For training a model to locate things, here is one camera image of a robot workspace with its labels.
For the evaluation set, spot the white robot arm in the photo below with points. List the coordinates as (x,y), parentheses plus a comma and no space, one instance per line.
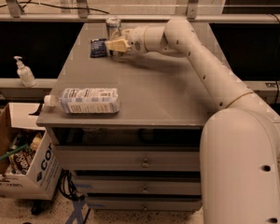
(240,143)

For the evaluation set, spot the blue rxbar blueberry wrapper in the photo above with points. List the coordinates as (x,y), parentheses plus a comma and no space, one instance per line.
(98,48)

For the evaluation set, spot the white pump dispenser bottle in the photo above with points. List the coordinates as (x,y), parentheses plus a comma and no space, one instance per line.
(25,73)

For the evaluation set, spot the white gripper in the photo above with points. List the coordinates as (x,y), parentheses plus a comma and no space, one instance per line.
(135,41)

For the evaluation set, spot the clear plastic water bottle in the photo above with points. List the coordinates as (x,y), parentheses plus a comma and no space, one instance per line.
(85,101)

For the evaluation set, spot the cardboard box with snacks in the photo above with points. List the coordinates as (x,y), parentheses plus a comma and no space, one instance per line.
(31,173)

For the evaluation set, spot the green stick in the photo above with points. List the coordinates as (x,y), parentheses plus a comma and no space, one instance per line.
(13,152)

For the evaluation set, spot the grey drawer cabinet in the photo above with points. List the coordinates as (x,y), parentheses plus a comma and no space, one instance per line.
(146,156)

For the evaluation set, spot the redbull can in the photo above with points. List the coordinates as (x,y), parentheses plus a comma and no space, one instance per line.
(113,28)

